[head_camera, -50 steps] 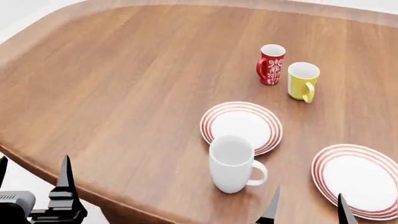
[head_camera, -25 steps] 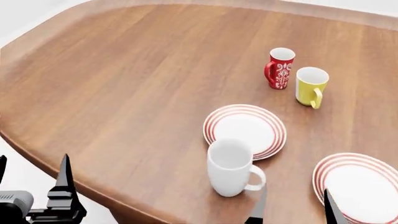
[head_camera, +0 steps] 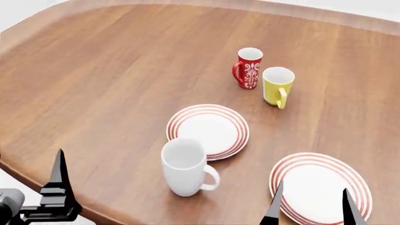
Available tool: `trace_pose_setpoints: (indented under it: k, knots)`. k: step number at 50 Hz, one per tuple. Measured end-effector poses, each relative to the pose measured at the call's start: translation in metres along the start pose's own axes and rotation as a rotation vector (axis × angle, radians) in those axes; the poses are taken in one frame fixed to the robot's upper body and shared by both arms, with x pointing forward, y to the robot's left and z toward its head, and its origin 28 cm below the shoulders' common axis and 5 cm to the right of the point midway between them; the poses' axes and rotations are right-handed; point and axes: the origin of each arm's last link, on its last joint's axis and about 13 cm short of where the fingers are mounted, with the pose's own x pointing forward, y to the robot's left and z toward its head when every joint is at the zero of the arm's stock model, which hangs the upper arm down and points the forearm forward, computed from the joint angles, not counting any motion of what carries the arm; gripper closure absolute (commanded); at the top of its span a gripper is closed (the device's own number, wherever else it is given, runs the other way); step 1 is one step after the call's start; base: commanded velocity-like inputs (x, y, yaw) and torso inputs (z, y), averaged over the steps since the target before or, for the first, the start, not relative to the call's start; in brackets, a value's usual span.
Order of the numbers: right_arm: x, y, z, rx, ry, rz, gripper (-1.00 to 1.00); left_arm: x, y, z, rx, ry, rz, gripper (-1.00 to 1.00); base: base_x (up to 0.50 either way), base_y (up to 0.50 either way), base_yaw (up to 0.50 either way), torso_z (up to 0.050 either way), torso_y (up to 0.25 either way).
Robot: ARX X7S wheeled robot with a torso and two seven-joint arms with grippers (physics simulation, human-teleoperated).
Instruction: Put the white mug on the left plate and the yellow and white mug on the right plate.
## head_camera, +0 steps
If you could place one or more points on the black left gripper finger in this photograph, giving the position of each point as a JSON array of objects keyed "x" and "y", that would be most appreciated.
[{"x": 60, "y": 171}]

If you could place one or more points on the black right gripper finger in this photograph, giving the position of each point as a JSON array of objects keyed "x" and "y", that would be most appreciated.
[
  {"x": 275, "y": 206},
  {"x": 351, "y": 211}
]

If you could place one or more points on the red striped white plate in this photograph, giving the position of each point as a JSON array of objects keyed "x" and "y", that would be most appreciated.
[
  {"x": 207, "y": 131},
  {"x": 318, "y": 187}
]

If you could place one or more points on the plain white mug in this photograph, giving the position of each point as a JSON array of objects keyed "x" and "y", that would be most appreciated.
[{"x": 182, "y": 168}]

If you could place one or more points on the yellow and white mug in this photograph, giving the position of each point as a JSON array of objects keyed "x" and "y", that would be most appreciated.
[{"x": 275, "y": 90}]

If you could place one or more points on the red patterned mug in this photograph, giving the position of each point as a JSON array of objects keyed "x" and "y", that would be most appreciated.
[{"x": 248, "y": 70}]

